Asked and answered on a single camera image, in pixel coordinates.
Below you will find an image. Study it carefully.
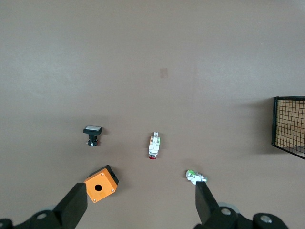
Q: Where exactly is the black square white-capped button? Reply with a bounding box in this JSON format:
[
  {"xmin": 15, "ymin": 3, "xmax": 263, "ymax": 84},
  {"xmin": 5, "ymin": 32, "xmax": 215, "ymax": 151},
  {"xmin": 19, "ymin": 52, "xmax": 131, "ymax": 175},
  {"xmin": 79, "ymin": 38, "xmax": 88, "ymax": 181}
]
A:
[{"xmin": 83, "ymin": 125, "xmax": 103, "ymax": 147}]

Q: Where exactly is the orange button enclosure box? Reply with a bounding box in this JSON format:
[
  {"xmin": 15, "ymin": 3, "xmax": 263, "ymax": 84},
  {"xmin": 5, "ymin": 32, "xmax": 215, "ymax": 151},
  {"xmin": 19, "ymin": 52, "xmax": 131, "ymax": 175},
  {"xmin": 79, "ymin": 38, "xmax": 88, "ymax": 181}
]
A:
[{"xmin": 83, "ymin": 165, "xmax": 120, "ymax": 204}]

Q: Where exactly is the black wire mesh basket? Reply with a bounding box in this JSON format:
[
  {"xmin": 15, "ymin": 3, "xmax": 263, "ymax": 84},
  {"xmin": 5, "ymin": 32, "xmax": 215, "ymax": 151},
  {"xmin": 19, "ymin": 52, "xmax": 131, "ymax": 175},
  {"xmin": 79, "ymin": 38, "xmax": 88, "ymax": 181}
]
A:
[{"xmin": 271, "ymin": 96, "xmax": 305, "ymax": 160}]

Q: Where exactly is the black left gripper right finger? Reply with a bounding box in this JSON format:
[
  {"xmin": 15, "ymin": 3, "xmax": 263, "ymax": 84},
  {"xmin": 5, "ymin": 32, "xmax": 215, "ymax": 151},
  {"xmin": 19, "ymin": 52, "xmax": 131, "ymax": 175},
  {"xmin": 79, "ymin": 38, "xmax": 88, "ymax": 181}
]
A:
[{"xmin": 194, "ymin": 181, "xmax": 239, "ymax": 229}]

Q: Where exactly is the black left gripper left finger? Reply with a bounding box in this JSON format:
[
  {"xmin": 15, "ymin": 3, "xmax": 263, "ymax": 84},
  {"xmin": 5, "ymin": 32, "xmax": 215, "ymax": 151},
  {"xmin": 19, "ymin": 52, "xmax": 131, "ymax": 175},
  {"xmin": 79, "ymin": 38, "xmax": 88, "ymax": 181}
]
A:
[{"xmin": 13, "ymin": 182, "xmax": 89, "ymax": 229}]

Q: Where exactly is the green push button white body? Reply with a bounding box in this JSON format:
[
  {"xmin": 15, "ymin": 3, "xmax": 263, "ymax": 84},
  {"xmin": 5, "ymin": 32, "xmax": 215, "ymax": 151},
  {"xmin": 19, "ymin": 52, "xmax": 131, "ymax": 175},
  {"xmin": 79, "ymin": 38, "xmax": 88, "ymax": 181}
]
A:
[{"xmin": 185, "ymin": 169, "xmax": 208, "ymax": 185}]

